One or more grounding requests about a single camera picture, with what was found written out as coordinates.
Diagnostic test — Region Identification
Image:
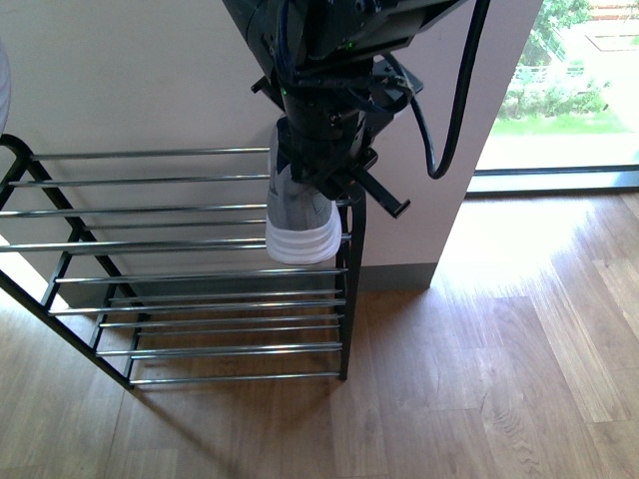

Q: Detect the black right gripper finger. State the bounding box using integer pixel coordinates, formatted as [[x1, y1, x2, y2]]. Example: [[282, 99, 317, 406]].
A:
[[353, 168, 410, 219]]

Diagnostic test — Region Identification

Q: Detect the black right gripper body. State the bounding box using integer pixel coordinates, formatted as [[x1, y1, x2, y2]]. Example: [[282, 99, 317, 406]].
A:
[[252, 55, 423, 200]]

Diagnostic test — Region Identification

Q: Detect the grey knit sneaker white sole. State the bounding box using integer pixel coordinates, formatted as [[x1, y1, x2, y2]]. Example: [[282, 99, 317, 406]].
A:
[[266, 117, 342, 265]]

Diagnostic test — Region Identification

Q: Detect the black metal shoe rack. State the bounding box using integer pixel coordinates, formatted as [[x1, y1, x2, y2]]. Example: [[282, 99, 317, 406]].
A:
[[1, 135, 366, 389]]

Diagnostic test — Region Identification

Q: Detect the black cable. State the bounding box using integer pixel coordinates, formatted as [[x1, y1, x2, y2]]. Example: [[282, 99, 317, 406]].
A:
[[386, 0, 493, 180]]

